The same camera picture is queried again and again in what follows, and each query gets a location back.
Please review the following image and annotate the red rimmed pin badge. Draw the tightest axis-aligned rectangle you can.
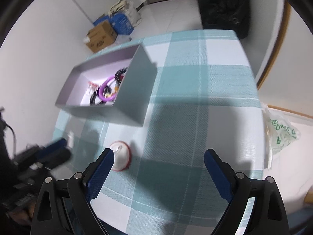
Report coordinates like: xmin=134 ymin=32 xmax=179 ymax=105
xmin=109 ymin=141 xmax=132 ymax=171

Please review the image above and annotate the purple ring bracelet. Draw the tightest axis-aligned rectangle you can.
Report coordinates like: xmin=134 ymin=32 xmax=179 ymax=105
xmin=96 ymin=76 xmax=123 ymax=104

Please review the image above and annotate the grey open jewelry box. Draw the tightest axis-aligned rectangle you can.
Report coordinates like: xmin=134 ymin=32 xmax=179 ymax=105
xmin=55 ymin=44 xmax=157 ymax=126

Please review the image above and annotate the green printed plastic bag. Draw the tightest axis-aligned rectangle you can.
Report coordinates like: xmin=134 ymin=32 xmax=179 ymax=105
xmin=261 ymin=103 xmax=301 ymax=170

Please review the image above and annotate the teal plaid tablecloth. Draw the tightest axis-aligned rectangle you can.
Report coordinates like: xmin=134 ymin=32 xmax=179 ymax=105
xmin=53 ymin=30 xmax=264 ymax=234

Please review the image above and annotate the brown cardboard box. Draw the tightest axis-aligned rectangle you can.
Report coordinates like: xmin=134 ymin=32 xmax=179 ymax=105
xmin=84 ymin=20 xmax=117 ymax=53

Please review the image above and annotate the blue cardboard box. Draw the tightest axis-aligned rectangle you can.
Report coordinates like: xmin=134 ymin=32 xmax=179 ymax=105
xmin=93 ymin=13 xmax=134 ymax=35

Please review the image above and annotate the cream tote bag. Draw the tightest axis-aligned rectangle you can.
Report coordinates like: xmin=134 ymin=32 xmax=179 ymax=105
xmin=108 ymin=0 xmax=142 ymax=27

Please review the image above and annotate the black backpack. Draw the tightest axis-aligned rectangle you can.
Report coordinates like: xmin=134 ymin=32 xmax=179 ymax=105
xmin=197 ymin=0 xmax=250 ymax=39

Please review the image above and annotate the black coil hair tie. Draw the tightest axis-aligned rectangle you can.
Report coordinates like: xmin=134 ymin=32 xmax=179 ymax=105
xmin=88 ymin=85 xmax=106 ymax=106

